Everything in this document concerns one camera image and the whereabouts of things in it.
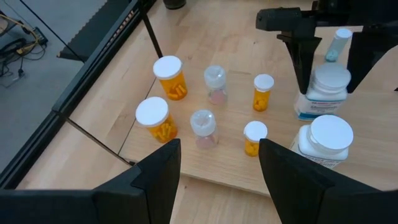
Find large orange pill bottle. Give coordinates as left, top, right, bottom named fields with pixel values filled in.
left=135, top=96, right=179, bottom=144
left=152, top=55, right=188, bottom=101

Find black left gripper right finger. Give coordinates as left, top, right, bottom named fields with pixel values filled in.
left=259, top=138, right=398, bottom=224

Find large white supplement bottle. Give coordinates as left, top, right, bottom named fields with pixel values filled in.
left=293, top=62, right=352, bottom=122
left=289, top=114, right=354, bottom=169

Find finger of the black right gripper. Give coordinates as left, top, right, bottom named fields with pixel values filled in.
left=276, top=34, right=323, bottom=95
left=346, top=29, right=398, bottom=94

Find small orange pill bottle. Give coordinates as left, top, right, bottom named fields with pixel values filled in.
left=243, top=120, right=269, bottom=157
left=252, top=73, right=275, bottom=113

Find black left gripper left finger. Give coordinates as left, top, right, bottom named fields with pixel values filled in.
left=0, top=138, right=182, bottom=224

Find black table edge rail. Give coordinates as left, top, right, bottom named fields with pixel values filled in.
left=0, top=0, right=156, bottom=189

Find slim teal pill bottle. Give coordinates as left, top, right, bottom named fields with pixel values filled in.
left=324, top=28, right=353, bottom=63

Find tangled floor cables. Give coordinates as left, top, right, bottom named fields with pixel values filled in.
left=0, top=12, right=47, bottom=82

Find green plant black pot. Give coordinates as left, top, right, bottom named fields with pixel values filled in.
left=162, top=0, right=187, bottom=10

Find clear bottle pink pills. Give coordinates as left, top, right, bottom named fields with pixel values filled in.
left=190, top=109, right=219, bottom=150
left=203, top=65, right=228, bottom=106

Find black power strip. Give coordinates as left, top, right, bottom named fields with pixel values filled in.
left=32, top=27, right=49, bottom=46

